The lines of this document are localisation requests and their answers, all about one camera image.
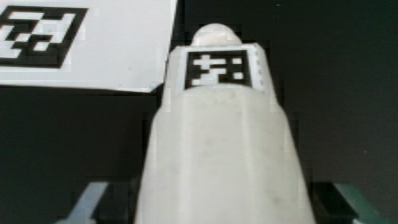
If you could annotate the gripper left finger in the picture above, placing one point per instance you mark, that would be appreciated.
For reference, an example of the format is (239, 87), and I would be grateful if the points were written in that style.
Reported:
(82, 211)

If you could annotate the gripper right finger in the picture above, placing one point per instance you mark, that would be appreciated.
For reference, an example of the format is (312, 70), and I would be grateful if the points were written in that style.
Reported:
(367, 215)

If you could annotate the white marker plate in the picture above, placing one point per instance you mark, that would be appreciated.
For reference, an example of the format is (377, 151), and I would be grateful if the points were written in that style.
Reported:
(86, 43)

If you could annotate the white cylindrical table leg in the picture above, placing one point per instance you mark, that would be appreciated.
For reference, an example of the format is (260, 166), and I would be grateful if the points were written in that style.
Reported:
(223, 176)

